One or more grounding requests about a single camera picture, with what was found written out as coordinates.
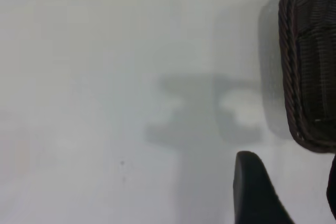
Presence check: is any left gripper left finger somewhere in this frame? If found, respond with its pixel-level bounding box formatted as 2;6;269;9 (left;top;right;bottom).
233;151;299;224

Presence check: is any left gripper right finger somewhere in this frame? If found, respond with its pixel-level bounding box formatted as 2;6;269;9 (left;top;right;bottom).
326;154;336;221

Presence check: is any dark brown woven basket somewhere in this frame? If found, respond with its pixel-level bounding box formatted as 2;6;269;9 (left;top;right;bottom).
277;0;336;154

